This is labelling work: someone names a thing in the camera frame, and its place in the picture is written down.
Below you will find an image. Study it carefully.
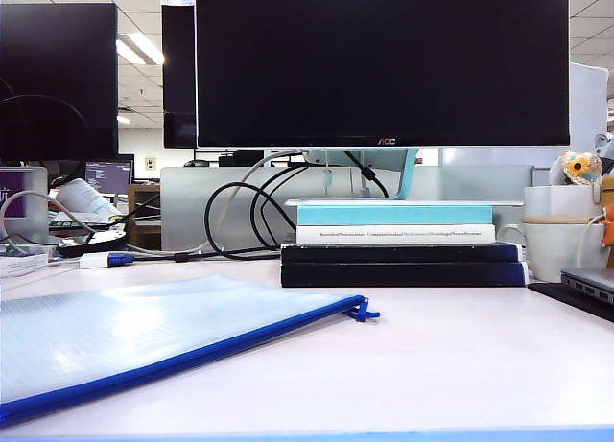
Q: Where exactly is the white book with printed spine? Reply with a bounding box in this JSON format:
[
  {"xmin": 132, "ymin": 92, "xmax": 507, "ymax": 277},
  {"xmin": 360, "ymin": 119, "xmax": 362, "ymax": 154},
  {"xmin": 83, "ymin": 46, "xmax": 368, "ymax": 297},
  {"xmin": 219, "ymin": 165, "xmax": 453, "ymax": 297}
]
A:
[{"xmin": 295, "ymin": 223, "xmax": 497, "ymax": 245}]

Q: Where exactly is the small screen showing code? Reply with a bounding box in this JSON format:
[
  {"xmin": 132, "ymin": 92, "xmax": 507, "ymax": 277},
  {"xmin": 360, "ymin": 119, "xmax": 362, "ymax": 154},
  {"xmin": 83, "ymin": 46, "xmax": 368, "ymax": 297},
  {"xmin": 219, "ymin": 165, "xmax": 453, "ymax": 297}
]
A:
[{"xmin": 84, "ymin": 159, "xmax": 133, "ymax": 198}]

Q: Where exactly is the white box with purple label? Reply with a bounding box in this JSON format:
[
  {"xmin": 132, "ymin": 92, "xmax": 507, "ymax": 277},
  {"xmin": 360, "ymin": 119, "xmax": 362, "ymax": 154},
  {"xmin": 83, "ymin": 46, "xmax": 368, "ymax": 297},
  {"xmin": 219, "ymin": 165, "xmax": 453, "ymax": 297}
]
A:
[{"xmin": 0, "ymin": 166, "xmax": 49, "ymax": 245}]

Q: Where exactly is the looped black cable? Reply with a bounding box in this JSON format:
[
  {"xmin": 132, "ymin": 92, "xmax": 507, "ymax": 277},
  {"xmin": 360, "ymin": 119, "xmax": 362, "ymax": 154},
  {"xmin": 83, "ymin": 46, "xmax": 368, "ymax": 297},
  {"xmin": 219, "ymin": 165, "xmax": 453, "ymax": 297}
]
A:
[{"xmin": 204, "ymin": 163, "xmax": 308, "ymax": 261}]

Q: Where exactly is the black AOC computer monitor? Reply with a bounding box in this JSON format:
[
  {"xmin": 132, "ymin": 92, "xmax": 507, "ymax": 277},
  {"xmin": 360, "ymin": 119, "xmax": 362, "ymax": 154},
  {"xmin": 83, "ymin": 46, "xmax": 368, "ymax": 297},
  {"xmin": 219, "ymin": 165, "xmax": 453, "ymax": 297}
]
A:
[{"xmin": 194, "ymin": 0, "xmax": 572, "ymax": 150}]

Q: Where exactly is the white board panel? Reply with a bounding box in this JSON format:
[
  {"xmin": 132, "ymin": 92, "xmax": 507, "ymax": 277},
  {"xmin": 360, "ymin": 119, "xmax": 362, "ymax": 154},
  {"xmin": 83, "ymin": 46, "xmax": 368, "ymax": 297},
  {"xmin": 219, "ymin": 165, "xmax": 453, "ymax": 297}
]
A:
[{"xmin": 568, "ymin": 61, "xmax": 609, "ymax": 149}]

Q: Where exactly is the curved grey cable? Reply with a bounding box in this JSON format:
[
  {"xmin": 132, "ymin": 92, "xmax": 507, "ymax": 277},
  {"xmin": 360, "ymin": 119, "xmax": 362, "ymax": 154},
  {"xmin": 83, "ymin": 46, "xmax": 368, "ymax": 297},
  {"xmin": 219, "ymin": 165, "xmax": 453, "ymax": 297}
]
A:
[{"xmin": 0, "ymin": 190, "xmax": 97, "ymax": 242}]

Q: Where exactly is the black cable with ferrite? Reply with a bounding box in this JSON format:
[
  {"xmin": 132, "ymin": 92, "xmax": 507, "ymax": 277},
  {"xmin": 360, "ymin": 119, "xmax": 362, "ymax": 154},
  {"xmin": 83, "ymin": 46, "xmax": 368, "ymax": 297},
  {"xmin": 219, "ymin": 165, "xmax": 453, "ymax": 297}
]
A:
[{"xmin": 342, "ymin": 150, "xmax": 390, "ymax": 198}]

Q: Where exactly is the brown wooden cabinet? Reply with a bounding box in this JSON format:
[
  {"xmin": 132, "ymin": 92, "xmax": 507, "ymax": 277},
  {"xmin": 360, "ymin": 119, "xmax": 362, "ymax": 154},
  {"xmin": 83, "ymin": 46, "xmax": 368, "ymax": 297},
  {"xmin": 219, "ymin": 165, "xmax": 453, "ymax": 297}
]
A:
[{"xmin": 127, "ymin": 183, "xmax": 162, "ymax": 250}]

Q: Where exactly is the orange object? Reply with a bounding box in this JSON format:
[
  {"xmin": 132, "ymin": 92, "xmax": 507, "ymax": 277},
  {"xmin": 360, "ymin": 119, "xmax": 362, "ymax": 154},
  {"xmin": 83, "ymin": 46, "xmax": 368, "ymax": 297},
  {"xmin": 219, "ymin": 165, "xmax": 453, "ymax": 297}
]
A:
[{"xmin": 599, "ymin": 206, "xmax": 614, "ymax": 247}]

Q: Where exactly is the silver laptop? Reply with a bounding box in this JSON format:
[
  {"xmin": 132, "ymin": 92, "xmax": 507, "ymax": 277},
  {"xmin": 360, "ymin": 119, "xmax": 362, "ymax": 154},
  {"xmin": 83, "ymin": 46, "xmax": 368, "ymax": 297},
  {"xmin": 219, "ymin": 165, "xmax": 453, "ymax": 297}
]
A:
[{"xmin": 559, "ymin": 267, "xmax": 614, "ymax": 307}]

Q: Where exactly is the white mug with handle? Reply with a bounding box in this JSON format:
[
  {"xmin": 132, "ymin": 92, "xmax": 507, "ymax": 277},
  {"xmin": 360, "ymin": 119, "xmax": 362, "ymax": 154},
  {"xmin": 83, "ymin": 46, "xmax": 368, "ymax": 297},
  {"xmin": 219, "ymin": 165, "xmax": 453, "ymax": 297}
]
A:
[{"xmin": 498, "ymin": 220, "xmax": 608, "ymax": 284}]

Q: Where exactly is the ceiling light panel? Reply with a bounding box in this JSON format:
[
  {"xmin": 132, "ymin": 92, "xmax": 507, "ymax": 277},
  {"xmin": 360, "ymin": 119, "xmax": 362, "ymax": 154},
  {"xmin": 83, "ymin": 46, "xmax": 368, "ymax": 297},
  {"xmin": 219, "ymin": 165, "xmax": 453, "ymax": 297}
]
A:
[{"xmin": 116, "ymin": 32, "xmax": 164, "ymax": 65}]

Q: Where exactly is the black round device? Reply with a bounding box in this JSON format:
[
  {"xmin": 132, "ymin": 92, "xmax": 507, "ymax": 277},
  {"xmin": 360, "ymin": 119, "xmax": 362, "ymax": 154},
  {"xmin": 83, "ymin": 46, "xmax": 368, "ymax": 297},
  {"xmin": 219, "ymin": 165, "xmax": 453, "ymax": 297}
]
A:
[{"xmin": 56, "ymin": 229, "xmax": 130, "ymax": 259}]

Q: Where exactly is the white cup with tan band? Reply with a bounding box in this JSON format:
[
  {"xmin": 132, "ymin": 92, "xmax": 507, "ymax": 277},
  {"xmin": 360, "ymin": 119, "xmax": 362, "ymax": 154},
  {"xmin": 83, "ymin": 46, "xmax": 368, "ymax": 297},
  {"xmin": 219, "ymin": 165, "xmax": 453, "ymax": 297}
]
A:
[{"xmin": 522, "ymin": 185, "xmax": 606, "ymax": 219}]

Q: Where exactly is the thin white cable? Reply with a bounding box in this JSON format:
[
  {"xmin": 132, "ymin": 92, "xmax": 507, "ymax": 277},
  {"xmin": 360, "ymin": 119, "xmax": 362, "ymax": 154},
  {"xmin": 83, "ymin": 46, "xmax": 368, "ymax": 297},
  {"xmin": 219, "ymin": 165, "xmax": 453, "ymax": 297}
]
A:
[{"xmin": 575, "ymin": 214, "xmax": 604, "ymax": 269}]

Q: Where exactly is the teal and white monitor stand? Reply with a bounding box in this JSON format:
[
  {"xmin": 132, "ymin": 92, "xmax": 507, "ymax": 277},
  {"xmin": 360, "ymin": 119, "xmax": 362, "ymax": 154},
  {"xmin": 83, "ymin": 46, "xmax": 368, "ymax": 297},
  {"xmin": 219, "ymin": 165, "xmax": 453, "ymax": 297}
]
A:
[{"xmin": 283, "ymin": 147, "xmax": 525, "ymax": 208}]

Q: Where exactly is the tall black monitor white edge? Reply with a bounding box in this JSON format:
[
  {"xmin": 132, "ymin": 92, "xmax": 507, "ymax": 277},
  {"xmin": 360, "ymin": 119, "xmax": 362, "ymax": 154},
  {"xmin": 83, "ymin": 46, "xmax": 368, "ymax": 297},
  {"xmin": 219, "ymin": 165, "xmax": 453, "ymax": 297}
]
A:
[{"xmin": 160, "ymin": 0, "xmax": 198, "ymax": 150}]

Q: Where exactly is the stack of white booklets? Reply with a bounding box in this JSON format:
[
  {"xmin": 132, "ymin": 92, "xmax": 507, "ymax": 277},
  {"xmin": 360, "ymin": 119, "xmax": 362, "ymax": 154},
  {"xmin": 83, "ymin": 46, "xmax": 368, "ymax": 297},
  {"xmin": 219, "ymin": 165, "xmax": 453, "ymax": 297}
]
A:
[{"xmin": 0, "ymin": 252, "xmax": 50, "ymax": 279}]

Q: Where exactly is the large black monitor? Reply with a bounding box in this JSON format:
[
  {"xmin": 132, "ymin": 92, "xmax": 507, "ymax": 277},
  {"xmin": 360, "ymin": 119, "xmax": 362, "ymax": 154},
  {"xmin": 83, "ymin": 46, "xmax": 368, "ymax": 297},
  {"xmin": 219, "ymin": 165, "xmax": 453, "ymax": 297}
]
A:
[{"xmin": 0, "ymin": 2, "xmax": 119, "ymax": 163}]

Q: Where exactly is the long grey cable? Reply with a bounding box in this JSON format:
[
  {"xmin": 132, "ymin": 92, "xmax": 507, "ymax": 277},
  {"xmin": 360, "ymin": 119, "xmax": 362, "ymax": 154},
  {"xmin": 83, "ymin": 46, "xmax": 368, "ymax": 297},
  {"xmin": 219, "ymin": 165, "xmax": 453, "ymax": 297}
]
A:
[{"xmin": 127, "ymin": 149, "xmax": 306, "ymax": 259}]

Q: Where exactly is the teal book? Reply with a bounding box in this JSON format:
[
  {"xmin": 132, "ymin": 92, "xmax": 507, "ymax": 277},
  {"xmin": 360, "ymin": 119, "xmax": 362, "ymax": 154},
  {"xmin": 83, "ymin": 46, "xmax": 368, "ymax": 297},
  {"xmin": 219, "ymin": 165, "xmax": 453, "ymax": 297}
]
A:
[{"xmin": 296, "ymin": 204, "xmax": 494, "ymax": 226}]

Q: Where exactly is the white rolled paper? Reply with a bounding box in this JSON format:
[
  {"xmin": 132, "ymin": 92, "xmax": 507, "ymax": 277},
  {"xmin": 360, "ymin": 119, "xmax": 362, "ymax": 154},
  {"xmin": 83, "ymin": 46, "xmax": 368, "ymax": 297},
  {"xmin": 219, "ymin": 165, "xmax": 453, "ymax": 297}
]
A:
[{"xmin": 55, "ymin": 177, "xmax": 121, "ymax": 218}]

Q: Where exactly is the plush toy with orange flower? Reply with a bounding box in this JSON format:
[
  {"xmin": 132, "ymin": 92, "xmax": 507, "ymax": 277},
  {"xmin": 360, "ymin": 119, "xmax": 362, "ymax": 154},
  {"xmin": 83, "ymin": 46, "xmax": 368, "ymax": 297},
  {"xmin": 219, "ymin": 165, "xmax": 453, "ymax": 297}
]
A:
[{"xmin": 548, "ymin": 149, "xmax": 603, "ymax": 206}]

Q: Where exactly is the transparent file bag blue zipper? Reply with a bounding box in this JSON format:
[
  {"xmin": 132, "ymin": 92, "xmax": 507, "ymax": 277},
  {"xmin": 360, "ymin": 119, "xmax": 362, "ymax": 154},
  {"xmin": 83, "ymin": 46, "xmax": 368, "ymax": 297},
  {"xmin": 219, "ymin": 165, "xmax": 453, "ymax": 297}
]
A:
[{"xmin": 0, "ymin": 273, "xmax": 381, "ymax": 429}]

